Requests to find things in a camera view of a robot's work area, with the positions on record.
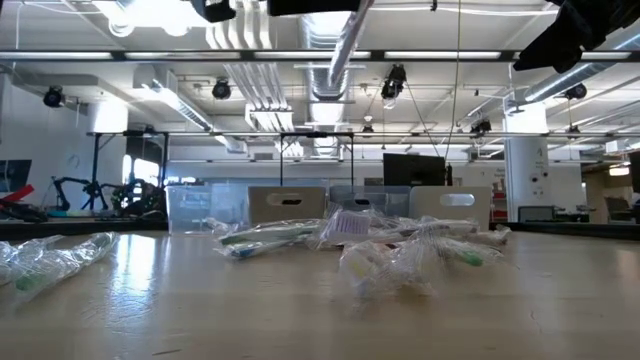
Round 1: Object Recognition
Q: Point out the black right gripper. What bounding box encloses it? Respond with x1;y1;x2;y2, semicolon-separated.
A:
512;0;640;75

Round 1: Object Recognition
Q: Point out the silver ventilation duct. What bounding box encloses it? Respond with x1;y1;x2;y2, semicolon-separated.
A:
297;0;369;159

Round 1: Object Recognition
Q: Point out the small dark desk monitor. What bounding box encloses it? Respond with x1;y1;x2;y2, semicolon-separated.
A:
517;205;556;224

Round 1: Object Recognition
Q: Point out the black background rig frame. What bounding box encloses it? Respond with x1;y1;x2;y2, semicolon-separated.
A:
87;129;171;214

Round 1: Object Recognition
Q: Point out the clear plastic bin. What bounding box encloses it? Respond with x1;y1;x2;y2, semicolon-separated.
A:
164;183;251;236

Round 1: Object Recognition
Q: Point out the dark wall screen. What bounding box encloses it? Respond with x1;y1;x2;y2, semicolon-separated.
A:
0;158;33;194

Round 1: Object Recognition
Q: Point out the white building column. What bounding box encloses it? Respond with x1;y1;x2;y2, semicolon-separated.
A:
503;102;550;222

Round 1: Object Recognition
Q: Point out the blue toothbrush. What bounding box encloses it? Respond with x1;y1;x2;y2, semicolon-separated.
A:
219;238;299;260

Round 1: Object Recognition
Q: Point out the dark smoky plastic bin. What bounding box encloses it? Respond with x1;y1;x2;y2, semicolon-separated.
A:
327;185;411;220

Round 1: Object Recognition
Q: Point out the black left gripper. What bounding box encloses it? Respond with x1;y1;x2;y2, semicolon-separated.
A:
189;0;362;24

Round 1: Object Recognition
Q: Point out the light grey plastic bin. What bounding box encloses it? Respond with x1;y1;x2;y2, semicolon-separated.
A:
247;186;328;229

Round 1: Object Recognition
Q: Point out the black rack frame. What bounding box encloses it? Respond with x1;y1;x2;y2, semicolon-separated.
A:
278;131;356;189

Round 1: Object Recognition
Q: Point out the white plastic bin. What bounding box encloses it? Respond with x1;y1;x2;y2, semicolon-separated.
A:
408;186;492;231

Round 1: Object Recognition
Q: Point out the large black monitor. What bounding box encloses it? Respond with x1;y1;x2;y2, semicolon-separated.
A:
383;152;448;194

